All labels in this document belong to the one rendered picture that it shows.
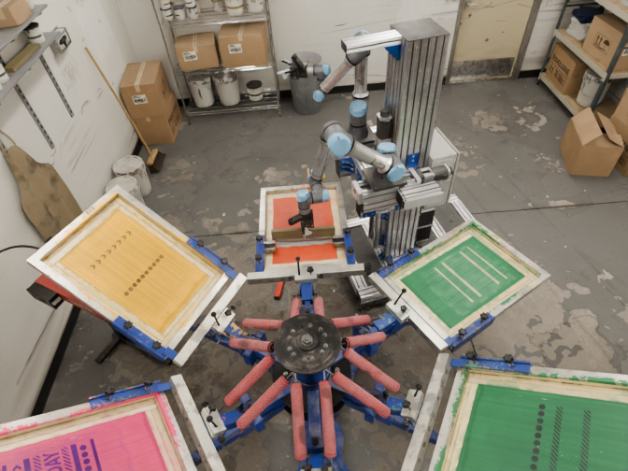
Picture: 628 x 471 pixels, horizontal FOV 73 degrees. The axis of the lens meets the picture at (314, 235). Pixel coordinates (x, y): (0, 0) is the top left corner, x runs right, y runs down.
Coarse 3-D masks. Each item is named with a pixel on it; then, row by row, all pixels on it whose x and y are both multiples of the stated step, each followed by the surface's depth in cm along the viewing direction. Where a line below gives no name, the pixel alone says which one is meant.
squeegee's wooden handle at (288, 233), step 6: (288, 228) 269; (294, 228) 269; (300, 228) 269; (312, 228) 269; (318, 228) 269; (324, 228) 269; (330, 228) 269; (276, 234) 269; (282, 234) 269; (288, 234) 270; (294, 234) 270; (300, 234) 270; (312, 234) 271; (318, 234) 271; (324, 234) 271; (330, 234) 272
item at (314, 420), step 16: (256, 336) 220; (256, 352) 217; (368, 352) 220; (240, 400) 200; (256, 400) 200; (352, 400) 202; (320, 416) 193; (368, 416) 193; (320, 432) 188; (320, 448) 182
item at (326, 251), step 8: (328, 208) 295; (328, 216) 290; (328, 224) 285; (312, 248) 271; (320, 248) 271; (328, 248) 271; (312, 256) 267; (320, 256) 266; (328, 256) 266; (336, 256) 265
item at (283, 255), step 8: (280, 200) 304; (288, 200) 303; (296, 200) 303; (280, 208) 298; (280, 216) 293; (280, 224) 287; (280, 248) 273; (288, 248) 272; (296, 248) 272; (304, 248) 272; (280, 256) 268; (288, 256) 268; (296, 256) 267; (304, 256) 267
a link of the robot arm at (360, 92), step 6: (354, 36) 265; (366, 60) 274; (360, 66) 276; (366, 66) 277; (354, 72) 283; (360, 72) 278; (366, 72) 281; (354, 78) 286; (360, 78) 282; (366, 78) 284; (354, 84) 288; (360, 84) 285; (366, 84) 288; (354, 90) 291; (360, 90) 288; (366, 90) 291; (354, 96) 292; (360, 96) 290; (366, 96) 291; (366, 102) 294
